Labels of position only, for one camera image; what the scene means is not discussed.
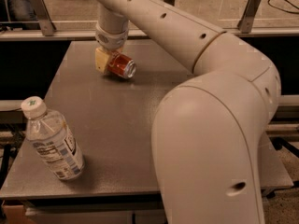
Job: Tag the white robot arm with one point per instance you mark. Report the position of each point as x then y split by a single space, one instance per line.
206 131

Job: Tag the left metal bracket post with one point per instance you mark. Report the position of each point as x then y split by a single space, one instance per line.
46 26

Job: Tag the right metal bracket post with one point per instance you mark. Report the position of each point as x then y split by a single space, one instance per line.
246 23

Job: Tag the clear plastic water bottle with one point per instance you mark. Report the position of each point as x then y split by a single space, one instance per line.
49 134

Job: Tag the cardboard box under table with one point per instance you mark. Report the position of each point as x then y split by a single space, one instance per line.
15 214

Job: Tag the seated person in jeans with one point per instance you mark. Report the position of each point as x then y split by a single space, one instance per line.
21 11

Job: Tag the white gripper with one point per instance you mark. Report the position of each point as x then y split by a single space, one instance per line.
110 40

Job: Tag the red coke can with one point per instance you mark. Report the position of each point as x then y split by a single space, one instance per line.
121 65

